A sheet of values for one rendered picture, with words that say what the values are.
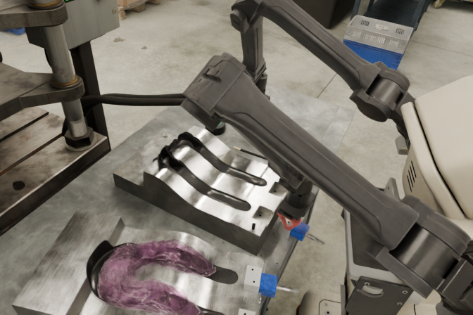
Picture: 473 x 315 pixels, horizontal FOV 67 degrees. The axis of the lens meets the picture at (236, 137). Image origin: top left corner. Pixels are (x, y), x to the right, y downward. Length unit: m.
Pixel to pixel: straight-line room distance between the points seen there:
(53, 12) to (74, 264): 0.67
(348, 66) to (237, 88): 0.43
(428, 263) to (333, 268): 1.52
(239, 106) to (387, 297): 0.52
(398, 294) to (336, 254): 1.31
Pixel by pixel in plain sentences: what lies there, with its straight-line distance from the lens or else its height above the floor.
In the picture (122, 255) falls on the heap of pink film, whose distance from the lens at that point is 0.93.
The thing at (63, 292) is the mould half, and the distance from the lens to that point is 0.90.
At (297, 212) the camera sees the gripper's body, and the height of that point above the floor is 0.94.
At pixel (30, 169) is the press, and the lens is 1.39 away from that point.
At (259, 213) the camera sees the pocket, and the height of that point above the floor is 0.86.
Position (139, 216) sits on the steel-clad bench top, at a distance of 1.12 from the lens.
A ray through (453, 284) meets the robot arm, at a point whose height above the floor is 1.24.
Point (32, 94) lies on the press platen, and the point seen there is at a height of 1.04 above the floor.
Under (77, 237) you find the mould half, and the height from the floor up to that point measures 0.91.
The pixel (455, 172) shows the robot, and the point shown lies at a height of 1.32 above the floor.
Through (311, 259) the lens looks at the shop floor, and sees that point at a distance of 2.05.
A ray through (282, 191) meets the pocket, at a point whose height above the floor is 0.86.
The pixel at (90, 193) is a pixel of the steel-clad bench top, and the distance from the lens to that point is 1.22.
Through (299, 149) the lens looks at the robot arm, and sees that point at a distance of 0.48.
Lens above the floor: 1.66
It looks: 39 degrees down
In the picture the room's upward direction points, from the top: 5 degrees clockwise
